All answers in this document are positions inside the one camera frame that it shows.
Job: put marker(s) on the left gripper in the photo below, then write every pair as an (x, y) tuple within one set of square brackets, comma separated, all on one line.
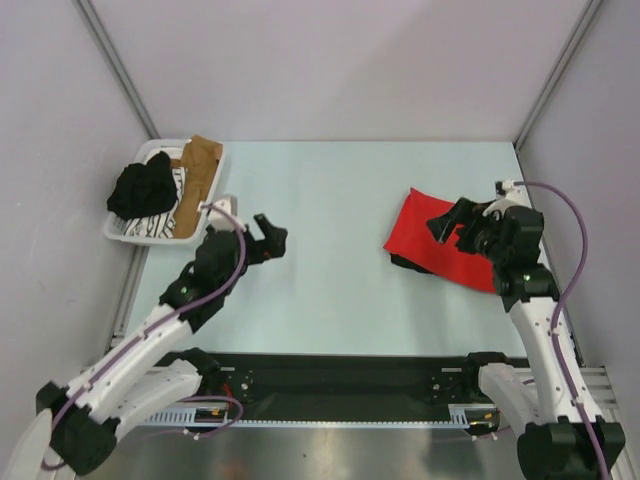
[(273, 244)]

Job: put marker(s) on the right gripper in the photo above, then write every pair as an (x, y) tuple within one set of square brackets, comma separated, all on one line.
[(442, 226)]

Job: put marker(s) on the red garment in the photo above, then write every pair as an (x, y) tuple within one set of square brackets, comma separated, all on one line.
[(411, 239)]

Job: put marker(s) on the black tank top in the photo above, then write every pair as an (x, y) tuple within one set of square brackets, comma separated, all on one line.
[(402, 262)]

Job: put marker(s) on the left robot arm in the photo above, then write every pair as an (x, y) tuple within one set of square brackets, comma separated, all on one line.
[(95, 410)]

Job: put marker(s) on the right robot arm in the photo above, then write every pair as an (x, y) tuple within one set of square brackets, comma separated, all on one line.
[(560, 430)]

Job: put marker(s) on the brown garment in basket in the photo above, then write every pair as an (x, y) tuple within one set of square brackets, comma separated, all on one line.
[(200, 159)]

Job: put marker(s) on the striped black white garment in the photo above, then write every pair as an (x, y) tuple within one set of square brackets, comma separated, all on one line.
[(160, 225)]

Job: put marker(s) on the white laundry basket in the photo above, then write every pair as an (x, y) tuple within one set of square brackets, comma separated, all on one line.
[(114, 226)]

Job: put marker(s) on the slotted cable duct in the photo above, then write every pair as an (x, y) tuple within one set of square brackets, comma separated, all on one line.
[(455, 414)]

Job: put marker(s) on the aluminium extrusion rail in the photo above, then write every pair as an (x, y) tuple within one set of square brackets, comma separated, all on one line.
[(598, 383)]

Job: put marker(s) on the right aluminium frame post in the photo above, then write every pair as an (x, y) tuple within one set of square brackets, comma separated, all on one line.
[(578, 33)]

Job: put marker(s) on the aluminium frame post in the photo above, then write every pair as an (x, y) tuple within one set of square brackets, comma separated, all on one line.
[(578, 33), (108, 50)]

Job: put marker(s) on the left aluminium frame post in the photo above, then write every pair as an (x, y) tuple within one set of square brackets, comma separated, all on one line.
[(108, 50)]

